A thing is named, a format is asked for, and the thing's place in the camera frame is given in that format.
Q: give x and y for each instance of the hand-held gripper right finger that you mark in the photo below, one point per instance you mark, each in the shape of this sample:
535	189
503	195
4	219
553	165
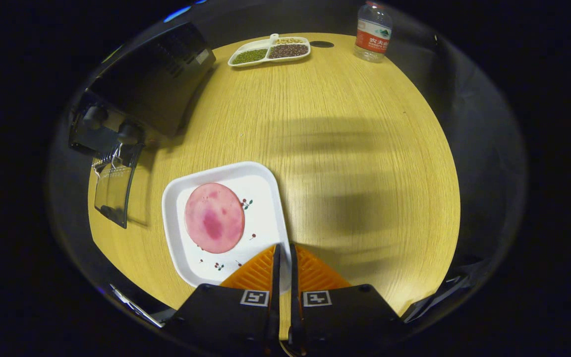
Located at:
294	307

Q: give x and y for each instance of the black desk grommet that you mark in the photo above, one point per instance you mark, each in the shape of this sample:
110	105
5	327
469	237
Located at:
321	44

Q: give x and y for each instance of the red label water bottle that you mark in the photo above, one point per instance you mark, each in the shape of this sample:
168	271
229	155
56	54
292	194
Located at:
373	42

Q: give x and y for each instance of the white square plate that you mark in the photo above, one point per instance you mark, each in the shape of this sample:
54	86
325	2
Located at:
260	188

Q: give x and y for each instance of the white divided tray with beans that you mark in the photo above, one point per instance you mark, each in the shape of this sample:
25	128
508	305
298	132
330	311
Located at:
248	56

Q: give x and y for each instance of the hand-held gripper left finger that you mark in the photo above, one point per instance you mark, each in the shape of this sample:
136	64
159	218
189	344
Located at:
275	302

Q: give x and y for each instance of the round pink ham slice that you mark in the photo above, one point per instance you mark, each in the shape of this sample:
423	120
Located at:
213	218

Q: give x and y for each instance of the black toaster oven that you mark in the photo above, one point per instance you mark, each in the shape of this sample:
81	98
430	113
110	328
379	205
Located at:
156	84

